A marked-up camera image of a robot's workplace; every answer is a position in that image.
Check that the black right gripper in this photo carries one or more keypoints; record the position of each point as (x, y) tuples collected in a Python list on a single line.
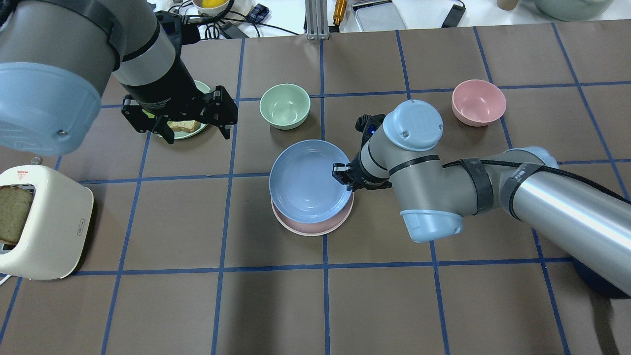
[(361, 179)]

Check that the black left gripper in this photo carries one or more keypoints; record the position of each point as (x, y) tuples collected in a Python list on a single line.
[(165, 94)]

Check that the blue plate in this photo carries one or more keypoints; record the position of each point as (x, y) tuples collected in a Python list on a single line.
[(301, 184)]

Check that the pink plate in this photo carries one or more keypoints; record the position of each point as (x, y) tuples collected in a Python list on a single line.
[(317, 229)]

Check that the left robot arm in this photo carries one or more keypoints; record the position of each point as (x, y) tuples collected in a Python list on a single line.
[(56, 59)]

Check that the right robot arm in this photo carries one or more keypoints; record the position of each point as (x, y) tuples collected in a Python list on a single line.
[(582, 217)]

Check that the bread slice on plate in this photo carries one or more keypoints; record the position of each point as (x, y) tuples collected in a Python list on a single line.
[(188, 126)]

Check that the mint green plate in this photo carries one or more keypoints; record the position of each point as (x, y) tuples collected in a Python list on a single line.
[(204, 88)]

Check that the mint green bowl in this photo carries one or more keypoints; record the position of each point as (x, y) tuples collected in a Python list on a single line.
[(285, 106)]

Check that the beige bowl with toys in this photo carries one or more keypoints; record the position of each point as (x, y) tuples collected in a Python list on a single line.
[(212, 7)]

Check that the pink bowl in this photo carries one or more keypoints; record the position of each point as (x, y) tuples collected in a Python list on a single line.
[(478, 103)]

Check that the white toaster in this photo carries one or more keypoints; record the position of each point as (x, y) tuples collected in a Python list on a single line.
[(55, 230)]

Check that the silver kitchen scale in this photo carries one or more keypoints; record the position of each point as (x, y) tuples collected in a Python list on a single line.
[(377, 16)]

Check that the bread slice in toaster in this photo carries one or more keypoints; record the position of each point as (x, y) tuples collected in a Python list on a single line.
[(15, 204)]

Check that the black power adapter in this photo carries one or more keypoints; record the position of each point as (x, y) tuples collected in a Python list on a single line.
[(454, 16)]

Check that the dark blue pot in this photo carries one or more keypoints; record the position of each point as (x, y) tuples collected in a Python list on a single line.
[(598, 283)]

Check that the aluminium frame post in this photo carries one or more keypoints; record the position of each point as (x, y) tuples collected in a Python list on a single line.
[(316, 20)]

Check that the orange screwdriver handle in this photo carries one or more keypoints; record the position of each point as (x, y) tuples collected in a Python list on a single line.
[(339, 12)]

